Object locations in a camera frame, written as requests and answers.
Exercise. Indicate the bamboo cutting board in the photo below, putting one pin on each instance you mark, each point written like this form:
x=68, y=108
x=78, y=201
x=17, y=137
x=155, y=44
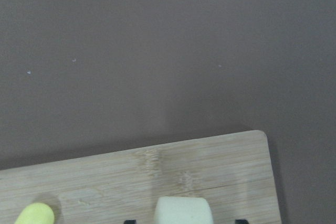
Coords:
x=232, y=172

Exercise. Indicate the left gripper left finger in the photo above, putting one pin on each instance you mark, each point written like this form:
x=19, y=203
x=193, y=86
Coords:
x=130, y=222

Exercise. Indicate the yellow plastic knife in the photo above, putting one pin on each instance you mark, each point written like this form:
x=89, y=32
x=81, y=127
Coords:
x=36, y=213

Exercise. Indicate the white steamed bun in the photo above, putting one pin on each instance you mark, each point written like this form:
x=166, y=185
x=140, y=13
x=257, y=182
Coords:
x=170, y=209

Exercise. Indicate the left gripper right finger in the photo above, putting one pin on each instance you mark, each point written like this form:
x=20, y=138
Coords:
x=241, y=221

